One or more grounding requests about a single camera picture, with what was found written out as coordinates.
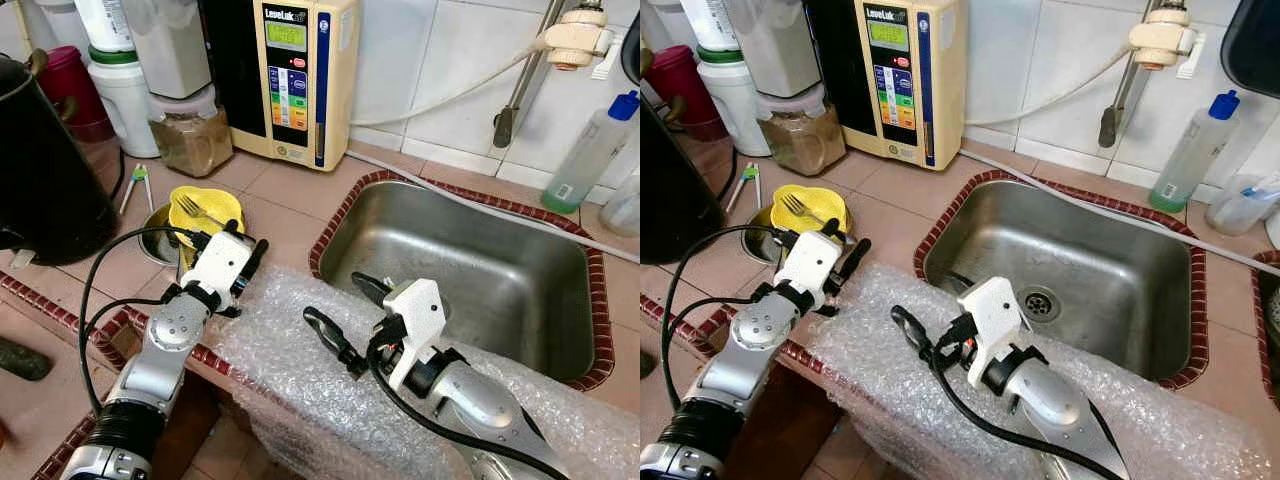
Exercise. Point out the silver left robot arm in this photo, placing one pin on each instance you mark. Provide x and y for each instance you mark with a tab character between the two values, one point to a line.
745	350
160	350

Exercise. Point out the stainless steel bowl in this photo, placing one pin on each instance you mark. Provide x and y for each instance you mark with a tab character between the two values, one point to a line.
160	248
762	235

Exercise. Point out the clear bubble wrap sheet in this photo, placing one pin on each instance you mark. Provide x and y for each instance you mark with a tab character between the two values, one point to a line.
880	400
300	400

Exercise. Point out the small green white tongs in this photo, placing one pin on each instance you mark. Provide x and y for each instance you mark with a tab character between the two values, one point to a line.
750	183
140	185

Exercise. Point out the clear jar with brown contents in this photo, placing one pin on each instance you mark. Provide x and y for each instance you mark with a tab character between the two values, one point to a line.
192	140
802	140

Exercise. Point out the stainless steel sink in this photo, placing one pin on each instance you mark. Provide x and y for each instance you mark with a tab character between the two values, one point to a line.
1100	270
500	280

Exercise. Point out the white pipe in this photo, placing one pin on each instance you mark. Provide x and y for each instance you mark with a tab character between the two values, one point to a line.
1100	205
480	200

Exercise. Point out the white water filter canister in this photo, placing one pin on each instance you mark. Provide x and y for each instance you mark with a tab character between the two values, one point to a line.
735	100
125	100

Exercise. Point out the black electric kettle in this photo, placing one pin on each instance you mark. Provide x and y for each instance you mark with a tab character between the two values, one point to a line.
45	170
675	190

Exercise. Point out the beige water ionizer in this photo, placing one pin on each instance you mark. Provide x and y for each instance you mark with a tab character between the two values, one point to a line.
300	80
905	80

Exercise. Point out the maroon plastic cup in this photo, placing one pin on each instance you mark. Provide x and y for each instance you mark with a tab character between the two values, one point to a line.
75	95
690	95

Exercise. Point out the dark green cylinder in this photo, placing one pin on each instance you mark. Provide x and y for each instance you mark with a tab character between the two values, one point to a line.
22	358

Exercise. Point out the metal faucet spout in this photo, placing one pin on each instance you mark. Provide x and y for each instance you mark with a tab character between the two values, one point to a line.
520	95
1122	100

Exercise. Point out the clear soap bottle blue cap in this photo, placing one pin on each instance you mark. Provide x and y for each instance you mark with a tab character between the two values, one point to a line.
1190	160
585	160

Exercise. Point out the dark blue basin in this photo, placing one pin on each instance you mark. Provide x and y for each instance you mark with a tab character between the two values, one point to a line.
632	50
1258	45

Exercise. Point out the beige faucet diverter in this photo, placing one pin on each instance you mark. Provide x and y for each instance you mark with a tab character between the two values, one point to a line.
577	40
1162	40

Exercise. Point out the small steel sink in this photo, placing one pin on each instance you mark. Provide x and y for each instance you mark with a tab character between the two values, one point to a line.
1273	310

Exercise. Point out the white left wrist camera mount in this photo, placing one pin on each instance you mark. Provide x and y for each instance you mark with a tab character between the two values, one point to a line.
215	270
808	270

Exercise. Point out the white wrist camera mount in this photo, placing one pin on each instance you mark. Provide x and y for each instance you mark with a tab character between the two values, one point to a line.
993	320
215	270
808	270
418	320

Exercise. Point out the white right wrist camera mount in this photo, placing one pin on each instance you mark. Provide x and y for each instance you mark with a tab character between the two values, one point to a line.
993	320
418	320

